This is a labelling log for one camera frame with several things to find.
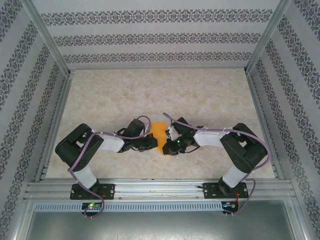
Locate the orange cloth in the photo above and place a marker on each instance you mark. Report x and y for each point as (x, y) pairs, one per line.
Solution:
(160, 130)

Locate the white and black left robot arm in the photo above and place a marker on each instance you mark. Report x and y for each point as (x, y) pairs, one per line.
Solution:
(112, 144)

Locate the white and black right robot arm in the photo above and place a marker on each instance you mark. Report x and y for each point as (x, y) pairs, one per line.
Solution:
(207, 137)

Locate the grey sheet metal panel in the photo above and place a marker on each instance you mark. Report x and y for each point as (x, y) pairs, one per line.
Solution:
(160, 227)

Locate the circuit board with green light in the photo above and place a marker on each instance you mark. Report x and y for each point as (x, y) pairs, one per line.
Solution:
(92, 206)
(230, 205)

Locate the aluminium mounting rail beam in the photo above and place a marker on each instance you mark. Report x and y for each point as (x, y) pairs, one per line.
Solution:
(160, 188)

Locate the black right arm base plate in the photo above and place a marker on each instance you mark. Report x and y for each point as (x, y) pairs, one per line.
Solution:
(210, 191)

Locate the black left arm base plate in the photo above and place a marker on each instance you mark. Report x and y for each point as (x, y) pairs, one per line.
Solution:
(110, 191)

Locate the aluminium back rail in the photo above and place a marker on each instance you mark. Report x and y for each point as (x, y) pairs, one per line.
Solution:
(157, 67)

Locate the aluminium side rail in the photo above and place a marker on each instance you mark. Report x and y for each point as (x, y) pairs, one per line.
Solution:
(263, 125)
(56, 125)

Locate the aluminium frame post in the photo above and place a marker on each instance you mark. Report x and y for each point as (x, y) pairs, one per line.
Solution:
(268, 35)
(46, 35)

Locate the aluminium frame strut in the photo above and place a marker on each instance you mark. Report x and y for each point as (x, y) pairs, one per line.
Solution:
(298, 220)
(21, 220)

